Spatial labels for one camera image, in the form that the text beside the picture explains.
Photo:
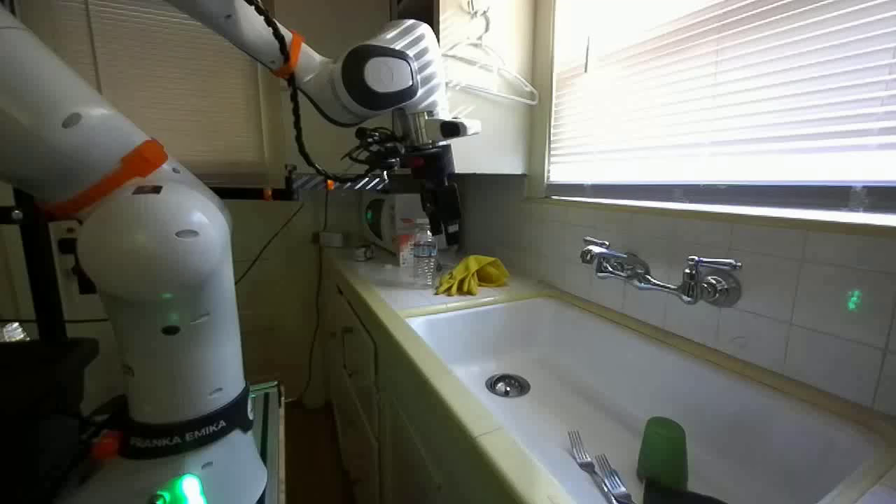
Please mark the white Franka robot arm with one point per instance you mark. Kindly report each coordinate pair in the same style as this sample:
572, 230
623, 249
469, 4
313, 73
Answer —
159, 260

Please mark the white window blind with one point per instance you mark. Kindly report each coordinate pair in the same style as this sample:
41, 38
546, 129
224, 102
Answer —
719, 85

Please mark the white pump bottle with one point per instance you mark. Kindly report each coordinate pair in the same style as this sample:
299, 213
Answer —
425, 259

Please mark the metal sink drain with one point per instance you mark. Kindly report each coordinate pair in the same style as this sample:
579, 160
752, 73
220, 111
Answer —
509, 385

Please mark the white sink basin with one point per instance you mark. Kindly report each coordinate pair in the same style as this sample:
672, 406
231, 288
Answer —
598, 374

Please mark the green plastic cup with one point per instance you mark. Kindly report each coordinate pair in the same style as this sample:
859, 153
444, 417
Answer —
661, 451

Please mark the black equipment stand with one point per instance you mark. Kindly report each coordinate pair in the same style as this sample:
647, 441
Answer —
37, 393

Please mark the silver fork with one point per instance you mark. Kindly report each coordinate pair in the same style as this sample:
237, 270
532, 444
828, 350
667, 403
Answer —
581, 451

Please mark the amber pump bottle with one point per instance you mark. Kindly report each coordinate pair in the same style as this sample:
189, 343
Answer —
404, 249

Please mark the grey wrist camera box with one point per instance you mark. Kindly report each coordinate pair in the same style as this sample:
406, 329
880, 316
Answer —
450, 126

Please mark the yellow rubber glove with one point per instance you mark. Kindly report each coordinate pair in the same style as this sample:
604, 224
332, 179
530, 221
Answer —
474, 274

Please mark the clear plastic dish container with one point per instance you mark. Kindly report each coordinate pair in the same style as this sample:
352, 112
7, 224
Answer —
384, 221

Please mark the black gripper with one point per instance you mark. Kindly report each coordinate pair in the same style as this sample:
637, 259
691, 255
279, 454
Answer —
436, 172

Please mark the chrome wall faucet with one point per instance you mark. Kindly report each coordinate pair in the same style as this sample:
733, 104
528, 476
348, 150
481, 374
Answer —
710, 281

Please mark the pale kitchen cabinet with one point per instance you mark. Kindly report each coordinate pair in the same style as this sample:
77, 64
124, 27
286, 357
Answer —
374, 421

